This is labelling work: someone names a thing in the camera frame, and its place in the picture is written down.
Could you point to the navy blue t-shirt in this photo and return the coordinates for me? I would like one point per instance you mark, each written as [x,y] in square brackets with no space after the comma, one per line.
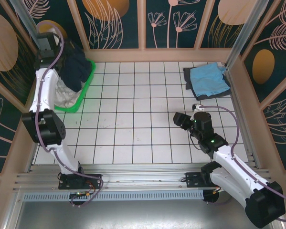
[76,71]

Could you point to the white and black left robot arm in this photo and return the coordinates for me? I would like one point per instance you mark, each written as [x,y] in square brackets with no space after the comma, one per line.
[46,93]

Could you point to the grey folded t-shirt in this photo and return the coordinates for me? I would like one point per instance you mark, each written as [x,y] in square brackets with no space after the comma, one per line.
[187,82]

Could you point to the light blue folded t-shirt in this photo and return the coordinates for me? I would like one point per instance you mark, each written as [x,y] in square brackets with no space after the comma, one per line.
[206,80]

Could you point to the white crumpled t-shirt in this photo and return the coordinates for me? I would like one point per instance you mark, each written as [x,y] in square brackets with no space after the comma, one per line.
[67,96]

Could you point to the green plastic basket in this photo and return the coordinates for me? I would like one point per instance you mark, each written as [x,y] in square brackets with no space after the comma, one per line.
[85,82]

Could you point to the small controller board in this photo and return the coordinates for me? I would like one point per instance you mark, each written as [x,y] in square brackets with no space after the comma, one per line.
[80,195]

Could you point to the aluminium corner post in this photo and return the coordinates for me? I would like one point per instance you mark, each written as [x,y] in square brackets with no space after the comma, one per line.
[28,21]
[243,35]

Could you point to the aluminium side rail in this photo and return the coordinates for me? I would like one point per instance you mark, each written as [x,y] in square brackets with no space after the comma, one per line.
[243,119]

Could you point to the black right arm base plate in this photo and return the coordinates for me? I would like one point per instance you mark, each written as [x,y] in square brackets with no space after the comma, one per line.
[194,180]

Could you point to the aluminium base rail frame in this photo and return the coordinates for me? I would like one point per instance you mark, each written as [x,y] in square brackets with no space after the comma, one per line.
[142,175]

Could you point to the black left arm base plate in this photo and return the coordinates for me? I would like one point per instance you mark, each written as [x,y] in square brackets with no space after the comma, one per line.
[90,181]

